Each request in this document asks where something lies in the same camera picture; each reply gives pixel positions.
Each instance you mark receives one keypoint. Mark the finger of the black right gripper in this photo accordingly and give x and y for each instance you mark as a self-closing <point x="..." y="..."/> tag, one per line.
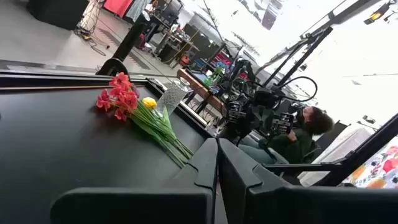
<point x="234" y="112"/>
<point x="284" y="123"/>

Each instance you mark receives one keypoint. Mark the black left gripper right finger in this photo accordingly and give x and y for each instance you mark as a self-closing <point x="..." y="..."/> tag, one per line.
<point x="280" y="205"/>

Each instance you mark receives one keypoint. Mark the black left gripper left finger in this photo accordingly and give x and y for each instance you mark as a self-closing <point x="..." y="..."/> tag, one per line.
<point x="186" y="205"/>

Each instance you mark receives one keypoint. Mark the slim diamond-cut glass vase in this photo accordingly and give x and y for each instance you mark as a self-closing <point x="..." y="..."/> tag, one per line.
<point x="171" y="98"/>

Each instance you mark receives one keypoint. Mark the yellow tulip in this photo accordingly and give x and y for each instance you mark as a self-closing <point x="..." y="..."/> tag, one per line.
<point x="149" y="103"/>

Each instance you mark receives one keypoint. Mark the red blossom bunch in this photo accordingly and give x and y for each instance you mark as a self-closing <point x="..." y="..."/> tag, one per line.
<point x="122" y="99"/>

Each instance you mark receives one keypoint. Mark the person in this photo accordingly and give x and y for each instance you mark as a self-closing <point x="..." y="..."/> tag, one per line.
<point x="298" y="147"/>

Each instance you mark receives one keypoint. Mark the wooden workbench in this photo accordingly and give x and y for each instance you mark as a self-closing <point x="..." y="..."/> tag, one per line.
<point x="202" y="91"/>

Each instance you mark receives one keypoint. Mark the blue-screen laptop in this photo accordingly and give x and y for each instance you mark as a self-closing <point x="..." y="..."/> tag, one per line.
<point x="200" y="77"/>

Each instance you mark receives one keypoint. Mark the floral print cloth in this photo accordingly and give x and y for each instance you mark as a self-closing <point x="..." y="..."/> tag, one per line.
<point x="379" y="169"/>

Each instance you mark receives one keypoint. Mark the grey fabric backdrop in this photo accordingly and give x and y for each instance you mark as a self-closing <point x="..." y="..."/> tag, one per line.
<point x="138" y="7"/>

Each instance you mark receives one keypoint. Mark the black lamp yellow light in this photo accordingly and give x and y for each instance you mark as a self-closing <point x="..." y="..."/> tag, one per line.
<point x="377" y="15"/>

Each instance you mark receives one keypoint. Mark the red fabric backdrop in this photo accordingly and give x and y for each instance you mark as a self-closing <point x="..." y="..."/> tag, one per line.
<point x="118" y="6"/>

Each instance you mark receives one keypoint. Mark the black speaker box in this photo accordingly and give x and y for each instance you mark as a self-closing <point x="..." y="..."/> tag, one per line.
<point x="56" y="12"/>

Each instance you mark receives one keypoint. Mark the black gantry frame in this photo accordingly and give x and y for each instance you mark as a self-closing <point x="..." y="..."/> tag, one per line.
<point x="367" y="152"/>

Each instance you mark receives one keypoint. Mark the black pedestal stand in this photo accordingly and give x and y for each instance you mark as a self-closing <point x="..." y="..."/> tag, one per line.
<point x="130" y="37"/>

